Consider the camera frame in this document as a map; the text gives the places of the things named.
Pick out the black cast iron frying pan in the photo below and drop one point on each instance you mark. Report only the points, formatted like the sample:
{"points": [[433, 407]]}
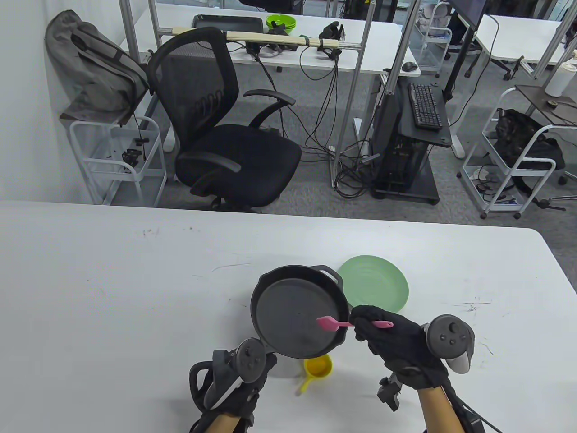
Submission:
{"points": [[288, 315]]}

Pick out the small white trolley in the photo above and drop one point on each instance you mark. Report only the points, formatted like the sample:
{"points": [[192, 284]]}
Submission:
{"points": [[435, 38]]}

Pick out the grey backpack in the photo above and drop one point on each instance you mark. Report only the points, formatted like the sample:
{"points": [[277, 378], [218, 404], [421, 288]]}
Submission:
{"points": [[90, 67]]}

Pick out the person's left forearm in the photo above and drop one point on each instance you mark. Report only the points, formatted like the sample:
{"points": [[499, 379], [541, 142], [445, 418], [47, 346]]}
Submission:
{"points": [[223, 425]]}

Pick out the long white desk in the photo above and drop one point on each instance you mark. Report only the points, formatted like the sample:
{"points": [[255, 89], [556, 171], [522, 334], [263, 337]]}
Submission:
{"points": [[360, 40]]}

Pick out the person's right hand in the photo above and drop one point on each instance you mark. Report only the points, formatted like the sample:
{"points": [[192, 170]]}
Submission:
{"points": [[396, 345]]}

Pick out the white bottle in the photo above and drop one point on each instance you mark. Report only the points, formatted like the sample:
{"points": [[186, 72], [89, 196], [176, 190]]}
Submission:
{"points": [[559, 79]]}

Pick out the person's left hand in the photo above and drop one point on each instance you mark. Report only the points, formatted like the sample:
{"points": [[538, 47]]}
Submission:
{"points": [[245, 403]]}

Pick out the black bag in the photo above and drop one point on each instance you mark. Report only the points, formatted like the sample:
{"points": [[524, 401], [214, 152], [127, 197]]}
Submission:
{"points": [[523, 140]]}

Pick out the black keyboard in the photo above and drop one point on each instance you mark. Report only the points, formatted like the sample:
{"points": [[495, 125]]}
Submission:
{"points": [[425, 106]]}

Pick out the light green plate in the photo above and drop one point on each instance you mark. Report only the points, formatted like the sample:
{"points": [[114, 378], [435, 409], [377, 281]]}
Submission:
{"points": [[378, 284]]}

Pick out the grey right hand controller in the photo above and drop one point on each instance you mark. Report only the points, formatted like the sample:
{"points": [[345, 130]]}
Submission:
{"points": [[451, 338]]}

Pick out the grey hand controller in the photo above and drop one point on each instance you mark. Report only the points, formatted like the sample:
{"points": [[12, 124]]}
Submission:
{"points": [[250, 361], [451, 338]]}

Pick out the black tray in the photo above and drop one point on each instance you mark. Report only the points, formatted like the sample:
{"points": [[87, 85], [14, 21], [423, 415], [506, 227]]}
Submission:
{"points": [[227, 22]]}

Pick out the bright green bowl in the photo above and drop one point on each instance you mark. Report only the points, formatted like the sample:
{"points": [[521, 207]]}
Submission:
{"points": [[280, 21]]}

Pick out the black forearm battery pack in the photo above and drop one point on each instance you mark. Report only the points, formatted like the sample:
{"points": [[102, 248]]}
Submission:
{"points": [[471, 423]]}

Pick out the black computer mouse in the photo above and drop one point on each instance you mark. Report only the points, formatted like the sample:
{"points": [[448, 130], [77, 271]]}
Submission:
{"points": [[409, 66]]}

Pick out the white desk with black legs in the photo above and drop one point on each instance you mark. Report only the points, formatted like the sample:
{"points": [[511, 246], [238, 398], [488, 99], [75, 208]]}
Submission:
{"points": [[518, 40]]}

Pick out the yellow measuring cup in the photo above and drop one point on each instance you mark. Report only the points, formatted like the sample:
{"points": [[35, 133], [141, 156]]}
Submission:
{"points": [[318, 366]]}

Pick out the white cart with brown top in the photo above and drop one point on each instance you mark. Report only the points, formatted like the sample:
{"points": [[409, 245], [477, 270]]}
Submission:
{"points": [[135, 178]]}

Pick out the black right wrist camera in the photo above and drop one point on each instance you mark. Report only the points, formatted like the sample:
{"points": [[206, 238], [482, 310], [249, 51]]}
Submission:
{"points": [[390, 392]]}

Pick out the person's right forearm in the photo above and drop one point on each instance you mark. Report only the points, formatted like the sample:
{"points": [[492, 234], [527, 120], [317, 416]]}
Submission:
{"points": [[439, 412]]}

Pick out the grey left hand controller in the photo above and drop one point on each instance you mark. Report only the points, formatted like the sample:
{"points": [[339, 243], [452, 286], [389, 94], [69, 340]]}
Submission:
{"points": [[250, 361]]}

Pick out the long wooden bar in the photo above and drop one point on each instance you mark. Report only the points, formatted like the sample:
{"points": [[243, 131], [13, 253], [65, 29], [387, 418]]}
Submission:
{"points": [[270, 39]]}

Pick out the large black monitor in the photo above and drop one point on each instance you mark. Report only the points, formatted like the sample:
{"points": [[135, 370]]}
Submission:
{"points": [[471, 9]]}

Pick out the black mesh office chair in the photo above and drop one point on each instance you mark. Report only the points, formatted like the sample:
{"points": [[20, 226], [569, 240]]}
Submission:
{"points": [[239, 158]]}

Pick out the black computer stand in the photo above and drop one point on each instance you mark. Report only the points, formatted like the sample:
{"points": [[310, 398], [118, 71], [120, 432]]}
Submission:
{"points": [[405, 167]]}

